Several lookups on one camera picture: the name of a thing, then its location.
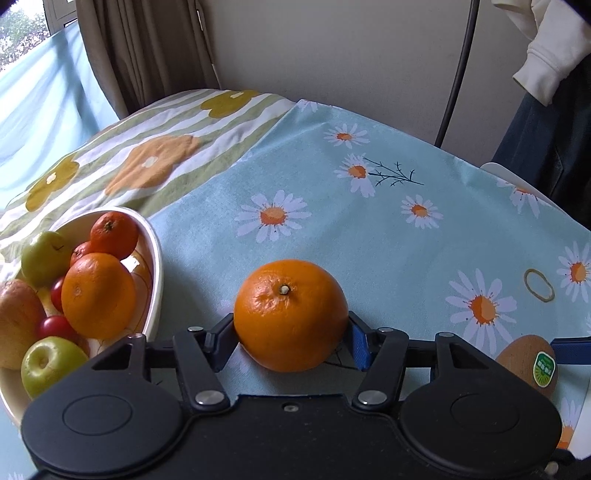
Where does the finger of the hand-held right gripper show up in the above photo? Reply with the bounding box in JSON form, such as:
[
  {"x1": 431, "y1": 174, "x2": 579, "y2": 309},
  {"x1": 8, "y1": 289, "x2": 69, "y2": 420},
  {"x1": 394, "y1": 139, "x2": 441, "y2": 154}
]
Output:
[{"x1": 550, "y1": 337, "x2": 591, "y2": 365}]

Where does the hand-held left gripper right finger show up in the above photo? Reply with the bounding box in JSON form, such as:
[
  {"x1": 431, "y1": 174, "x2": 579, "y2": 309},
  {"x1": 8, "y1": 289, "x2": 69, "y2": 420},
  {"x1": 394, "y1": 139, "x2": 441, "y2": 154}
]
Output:
[{"x1": 346, "y1": 311, "x2": 502, "y2": 413}]

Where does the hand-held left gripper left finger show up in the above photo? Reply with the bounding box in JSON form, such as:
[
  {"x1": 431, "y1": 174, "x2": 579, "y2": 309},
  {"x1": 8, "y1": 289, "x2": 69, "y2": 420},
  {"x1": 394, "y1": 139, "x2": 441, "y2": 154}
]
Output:
[{"x1": 90, "y1": 314, "x2": 239, "y2": 413}]

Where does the kiwi with green sticker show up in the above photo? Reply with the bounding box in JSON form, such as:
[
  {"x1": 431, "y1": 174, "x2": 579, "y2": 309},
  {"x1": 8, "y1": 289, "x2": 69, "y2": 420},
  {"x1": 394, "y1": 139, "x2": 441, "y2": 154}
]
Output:
[{"x1": 495, "y1": 335, "x2": 559, "y2": 401}]

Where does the large orange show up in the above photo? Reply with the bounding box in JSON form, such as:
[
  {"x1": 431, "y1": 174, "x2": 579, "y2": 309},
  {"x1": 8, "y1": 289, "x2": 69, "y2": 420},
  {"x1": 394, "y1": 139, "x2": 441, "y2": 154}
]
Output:
[
  {"x1": 61, "y1": 252, "x2": 137, "y2": 340},
  {"x1": 233, "y1": 259, "x2": 349, "y2": 373}
]

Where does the bear print ceramic bowl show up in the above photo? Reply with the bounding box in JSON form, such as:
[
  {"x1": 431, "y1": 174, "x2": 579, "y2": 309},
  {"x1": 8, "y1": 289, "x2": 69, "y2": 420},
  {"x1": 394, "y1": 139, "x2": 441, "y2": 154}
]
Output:
[{"x1": 0, "y1": 206, "x2": 165, "y2": 428}]

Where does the small green apple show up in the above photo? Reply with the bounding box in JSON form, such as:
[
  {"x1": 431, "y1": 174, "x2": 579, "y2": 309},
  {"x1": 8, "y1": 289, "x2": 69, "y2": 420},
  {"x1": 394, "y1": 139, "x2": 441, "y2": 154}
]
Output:
[{"x1": 21, "y1": 336, "x2": 89, "y2": 400}]

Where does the large yellow-red apple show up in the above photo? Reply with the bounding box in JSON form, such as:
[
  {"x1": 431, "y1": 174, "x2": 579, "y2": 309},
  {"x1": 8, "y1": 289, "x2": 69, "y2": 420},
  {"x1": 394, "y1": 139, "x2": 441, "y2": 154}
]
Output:
[{"x1": 0, "y1": 279, "x2": 47, "y2": 370}]

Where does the yellow rubber band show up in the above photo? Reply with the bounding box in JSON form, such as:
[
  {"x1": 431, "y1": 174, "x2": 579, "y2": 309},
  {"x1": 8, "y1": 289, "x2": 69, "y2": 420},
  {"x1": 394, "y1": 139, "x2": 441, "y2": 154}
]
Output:
[{"x1": 523, "y1": 268, "x2": 556, "y2": 303}]

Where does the small tangerine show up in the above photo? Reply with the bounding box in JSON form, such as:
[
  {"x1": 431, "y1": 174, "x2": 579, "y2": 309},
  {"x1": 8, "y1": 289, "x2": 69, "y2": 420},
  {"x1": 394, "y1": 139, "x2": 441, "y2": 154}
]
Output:
[{"x1": 89, "y1": 211, "x2": 140, "y2": 260}]

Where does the red cherry tomato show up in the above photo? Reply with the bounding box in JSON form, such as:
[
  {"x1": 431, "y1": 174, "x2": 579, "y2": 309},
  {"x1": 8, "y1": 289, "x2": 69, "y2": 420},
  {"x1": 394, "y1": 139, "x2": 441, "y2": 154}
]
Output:
[
  {"x1": 50, "y1": 276, "x2": 68, "y2": 313},
  {"x1": 37, "y1": 315, "x2": 79, "y2": 344}
]

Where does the green apple with stem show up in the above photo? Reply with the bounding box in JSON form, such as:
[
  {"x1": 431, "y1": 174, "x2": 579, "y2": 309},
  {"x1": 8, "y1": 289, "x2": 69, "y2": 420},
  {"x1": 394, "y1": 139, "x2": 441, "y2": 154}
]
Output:
[{"x1": 21, "y1": 231, "x2": 75, "y2": 289}]

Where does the person in white sleeve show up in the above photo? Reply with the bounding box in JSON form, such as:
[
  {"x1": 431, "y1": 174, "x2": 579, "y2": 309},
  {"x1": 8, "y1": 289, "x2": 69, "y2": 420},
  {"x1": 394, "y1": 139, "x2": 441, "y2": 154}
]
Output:
[{"x1": 490, "y1": 60, "x2": 591, "y2": 228}]

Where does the floral striped blanket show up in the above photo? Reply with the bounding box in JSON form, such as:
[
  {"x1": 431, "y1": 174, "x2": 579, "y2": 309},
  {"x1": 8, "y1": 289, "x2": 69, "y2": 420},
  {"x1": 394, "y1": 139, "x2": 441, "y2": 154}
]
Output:
[{"x1": 0, "y1": 89, "x2": 296, "y2": 260}]

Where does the light blue window sheet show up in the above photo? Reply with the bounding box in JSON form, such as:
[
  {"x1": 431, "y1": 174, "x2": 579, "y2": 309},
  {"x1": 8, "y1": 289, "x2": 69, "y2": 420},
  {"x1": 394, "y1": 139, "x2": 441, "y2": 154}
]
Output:
[{"x1": 0, "y1": 18, "x2": 122, "y2": 195}]

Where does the brown curtain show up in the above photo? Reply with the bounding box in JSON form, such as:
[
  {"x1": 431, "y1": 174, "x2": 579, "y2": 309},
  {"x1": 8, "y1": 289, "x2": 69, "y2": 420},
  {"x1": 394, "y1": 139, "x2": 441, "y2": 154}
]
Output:
[{"x1": 76, "y1": 0, "x2": 222, "y2": 119}]

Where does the person's white sweatshirt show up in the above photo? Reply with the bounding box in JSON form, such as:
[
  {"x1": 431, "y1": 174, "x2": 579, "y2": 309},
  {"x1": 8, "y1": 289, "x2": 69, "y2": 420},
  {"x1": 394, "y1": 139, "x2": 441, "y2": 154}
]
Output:
[{"x1": 490, "y1": 0, "x2": 591, "y2": 104}]

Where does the black cable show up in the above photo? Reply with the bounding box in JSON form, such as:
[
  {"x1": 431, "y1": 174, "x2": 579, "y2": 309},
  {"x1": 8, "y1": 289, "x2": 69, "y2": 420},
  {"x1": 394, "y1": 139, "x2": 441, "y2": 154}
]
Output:
[{"x1": 434, "y1": 0, "x2": 481, "y2": 148}]

